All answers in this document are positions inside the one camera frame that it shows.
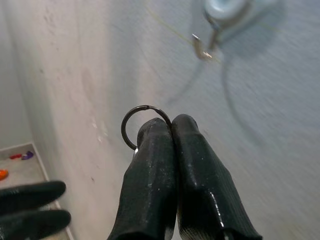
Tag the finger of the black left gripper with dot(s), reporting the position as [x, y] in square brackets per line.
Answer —
[30, 196]
[32, 225]

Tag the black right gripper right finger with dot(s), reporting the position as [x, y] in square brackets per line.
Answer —
[200, 180]

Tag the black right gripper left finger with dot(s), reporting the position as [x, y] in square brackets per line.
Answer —
[150, 180]

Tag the orange toy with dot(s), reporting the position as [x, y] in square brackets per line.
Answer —
[3, 175]

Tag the purple toy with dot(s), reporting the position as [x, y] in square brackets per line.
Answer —
[27, 155]

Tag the red toy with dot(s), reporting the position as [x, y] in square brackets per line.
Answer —
[15, 156]

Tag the white wall hook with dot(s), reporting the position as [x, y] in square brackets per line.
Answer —
[215, 10]

